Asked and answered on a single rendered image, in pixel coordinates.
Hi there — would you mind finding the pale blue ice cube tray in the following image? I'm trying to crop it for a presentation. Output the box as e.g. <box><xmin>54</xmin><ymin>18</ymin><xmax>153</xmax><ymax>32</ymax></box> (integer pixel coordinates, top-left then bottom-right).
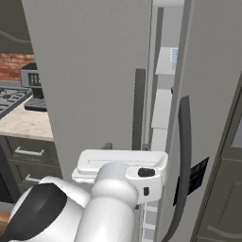
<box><xmin>170</xmin><ymin>47</ymin><xmax>180</xmax><ymax>64</ymax></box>

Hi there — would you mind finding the white fridge interior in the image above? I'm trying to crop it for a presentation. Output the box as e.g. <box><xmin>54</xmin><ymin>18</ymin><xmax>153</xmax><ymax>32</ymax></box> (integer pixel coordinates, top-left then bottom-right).
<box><xmin>143</xmin><ymin>0</ymin><xmax>187</xmax><ymax>242</ymax></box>

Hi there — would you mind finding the curved dark fridge door handle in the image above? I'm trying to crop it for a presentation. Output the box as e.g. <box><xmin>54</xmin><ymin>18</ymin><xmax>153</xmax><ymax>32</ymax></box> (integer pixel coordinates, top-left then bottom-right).
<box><xmin>161</xmin><ymin>95</ymin><xmax>193</xmax><ymax>242</ymax></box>

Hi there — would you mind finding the dark oven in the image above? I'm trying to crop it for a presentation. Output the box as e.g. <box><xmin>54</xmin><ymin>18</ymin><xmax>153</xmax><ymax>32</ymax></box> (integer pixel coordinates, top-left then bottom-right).
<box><xmin>0</xmin><ymin>143</ymin><xmax>22</xmax><ymax>204</ymax></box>

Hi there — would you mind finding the dark green wall cupboard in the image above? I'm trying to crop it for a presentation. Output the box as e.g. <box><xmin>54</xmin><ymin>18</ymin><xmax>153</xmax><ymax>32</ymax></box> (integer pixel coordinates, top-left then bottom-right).
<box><xmin>0</xmin><ymin>0</ymin><xmax>34</xmax><ymax>55</ymax></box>

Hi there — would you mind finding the grey coffee machine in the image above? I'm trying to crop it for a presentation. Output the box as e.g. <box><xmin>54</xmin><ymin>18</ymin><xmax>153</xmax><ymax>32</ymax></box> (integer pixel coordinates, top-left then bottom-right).
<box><xmin>20</xmin><ymin>61</ymin><xmax>48</xmax><ymax>113</ymax></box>

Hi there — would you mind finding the grey freezer door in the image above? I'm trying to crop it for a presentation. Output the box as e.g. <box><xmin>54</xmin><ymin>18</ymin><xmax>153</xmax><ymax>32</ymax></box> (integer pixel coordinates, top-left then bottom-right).
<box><xmin>21</xmin><ymin>0</ymin><xmax>153</xmax><ymax>182</ymax></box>

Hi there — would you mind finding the dark green drawer front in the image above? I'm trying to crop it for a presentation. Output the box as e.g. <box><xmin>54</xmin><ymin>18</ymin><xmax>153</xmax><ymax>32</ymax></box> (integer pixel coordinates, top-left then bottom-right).
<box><xmin>11</xmin><ymin>160</ymin><xmax>63</xmax><ymax>194</ymax></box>
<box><xmin>5</xmin><ymin>135</ymin><xmax>60</xmax><ymax>165</ymax></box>

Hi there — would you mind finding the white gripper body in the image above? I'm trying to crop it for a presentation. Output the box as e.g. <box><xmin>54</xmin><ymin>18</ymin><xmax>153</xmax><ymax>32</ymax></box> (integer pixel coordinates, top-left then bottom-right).
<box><xmin>71</xmin><ymin>149</ymin><xmax>169</xmax><ymax>184</ymax></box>

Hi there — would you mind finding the grey fridge door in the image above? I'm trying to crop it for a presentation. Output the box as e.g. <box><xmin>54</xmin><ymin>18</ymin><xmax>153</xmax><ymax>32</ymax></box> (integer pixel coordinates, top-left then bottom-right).
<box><xmin>156</xmin><ymin>0</ymin><xmax>242</xmax><ymax>242</ymax></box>

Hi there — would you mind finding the straight dark freezer door handle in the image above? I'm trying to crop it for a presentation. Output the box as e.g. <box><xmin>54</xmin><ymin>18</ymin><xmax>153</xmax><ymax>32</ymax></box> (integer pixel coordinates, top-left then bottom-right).
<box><xmin>131</xmin><ymin>68</ymin><xmax>147</xmax><ymax>151</ymax></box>

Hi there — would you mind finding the silver drawer handle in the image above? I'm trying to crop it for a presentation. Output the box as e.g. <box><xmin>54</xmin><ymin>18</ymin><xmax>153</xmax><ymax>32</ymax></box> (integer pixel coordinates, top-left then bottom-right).
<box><xmin>25</xmin><ymin>173</ymin><xmax>43</xmax><ymax>184</ymax></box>
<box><xmin>14</xmin><ymin>146</ymin><xmax>45</xmax><ymax>157</ymax></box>

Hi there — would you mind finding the dark grey hob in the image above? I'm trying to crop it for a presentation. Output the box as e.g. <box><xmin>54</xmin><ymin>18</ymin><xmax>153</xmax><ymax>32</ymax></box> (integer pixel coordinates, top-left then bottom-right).
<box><xmin>0</xmin><ymin>80</ymin><xmax>33</xmax><ymax>120</ymax></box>

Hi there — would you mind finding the dark green tall cupboard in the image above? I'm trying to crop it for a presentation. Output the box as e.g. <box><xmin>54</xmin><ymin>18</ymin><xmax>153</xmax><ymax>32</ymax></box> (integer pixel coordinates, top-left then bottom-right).
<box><xmin>189</xmin><ymin>70</ymin><xmax>242</xmax><ymax>242</ymax></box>

